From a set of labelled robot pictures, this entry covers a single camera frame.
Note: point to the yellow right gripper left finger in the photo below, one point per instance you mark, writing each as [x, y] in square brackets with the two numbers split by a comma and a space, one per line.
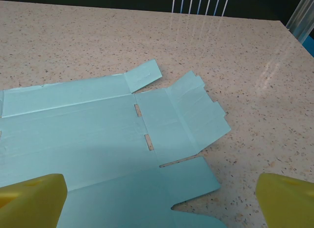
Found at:
[29, 206]

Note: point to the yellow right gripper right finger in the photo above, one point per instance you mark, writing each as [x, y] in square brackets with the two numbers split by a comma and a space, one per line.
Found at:
[287, 206]

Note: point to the aluminium frame post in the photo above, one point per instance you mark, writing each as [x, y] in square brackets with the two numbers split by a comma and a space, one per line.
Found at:
[300, 14]

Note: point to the light blue paper box sheet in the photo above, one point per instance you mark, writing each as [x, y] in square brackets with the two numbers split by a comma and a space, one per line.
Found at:
[98, 129]

